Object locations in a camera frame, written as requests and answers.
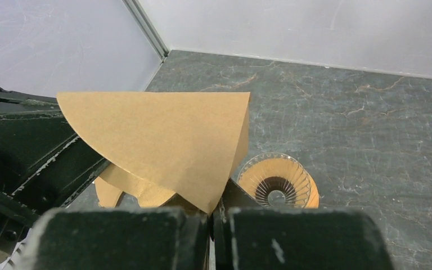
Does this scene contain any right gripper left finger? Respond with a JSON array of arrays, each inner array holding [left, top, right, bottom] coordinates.
[[16, 195, 209, 269]]

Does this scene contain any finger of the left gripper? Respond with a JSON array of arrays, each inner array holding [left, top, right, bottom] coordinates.
[[0, 87, 109, 264]]

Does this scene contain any aluminium frame post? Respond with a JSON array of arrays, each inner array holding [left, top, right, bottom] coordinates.
[[122, 0, 170, 62]]

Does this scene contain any single brown paper filter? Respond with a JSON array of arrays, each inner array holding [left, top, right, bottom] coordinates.
[[57, 92, 250, 214]]

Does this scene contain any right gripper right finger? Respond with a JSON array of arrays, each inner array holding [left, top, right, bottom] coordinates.
[[213, 180, 394, 269]]

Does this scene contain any clear glass dripper cone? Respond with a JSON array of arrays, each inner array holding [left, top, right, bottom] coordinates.
[[236, 152, 313, 209]]

